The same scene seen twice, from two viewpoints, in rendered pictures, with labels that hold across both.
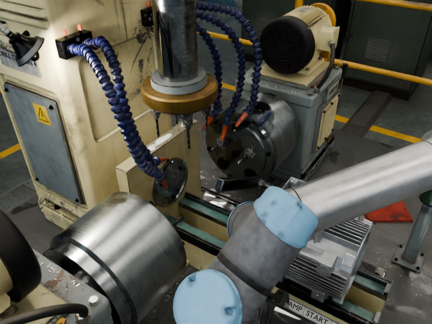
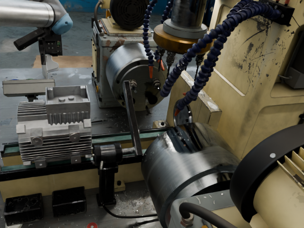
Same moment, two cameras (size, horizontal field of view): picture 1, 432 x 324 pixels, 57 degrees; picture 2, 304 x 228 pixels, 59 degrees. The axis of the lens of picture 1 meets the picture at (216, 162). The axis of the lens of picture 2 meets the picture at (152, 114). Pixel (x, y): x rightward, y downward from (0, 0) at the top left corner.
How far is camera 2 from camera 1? 1.41 m
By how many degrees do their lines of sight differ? 94
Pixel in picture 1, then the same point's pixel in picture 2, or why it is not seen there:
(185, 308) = not seen: outside the picture
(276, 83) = not seen: hidden behind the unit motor
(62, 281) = (121, 37)
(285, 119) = (169, 171)
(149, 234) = (122, 58)
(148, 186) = (177, 97)
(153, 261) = (113, 64)
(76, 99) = (211, 25)
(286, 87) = (226, 200)
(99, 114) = not seen: hidden behind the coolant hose
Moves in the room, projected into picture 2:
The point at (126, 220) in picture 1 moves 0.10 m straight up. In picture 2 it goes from (133, 52) to (135, 26)
